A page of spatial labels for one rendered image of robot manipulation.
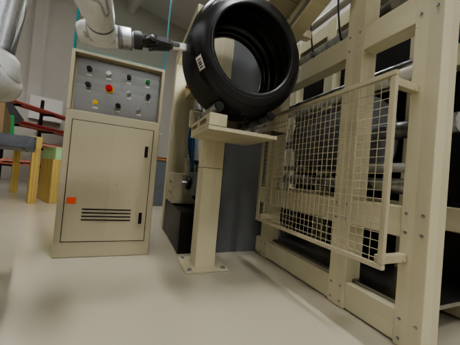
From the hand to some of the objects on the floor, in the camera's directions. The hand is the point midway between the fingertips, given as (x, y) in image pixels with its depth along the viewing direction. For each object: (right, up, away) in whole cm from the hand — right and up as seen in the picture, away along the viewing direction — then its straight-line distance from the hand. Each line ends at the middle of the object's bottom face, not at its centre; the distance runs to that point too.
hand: (179, 46), depth 114 cm
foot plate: (+6, -118, +41) cm, 125 cm away
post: (+6, -118, +41) cm, 125 cm away
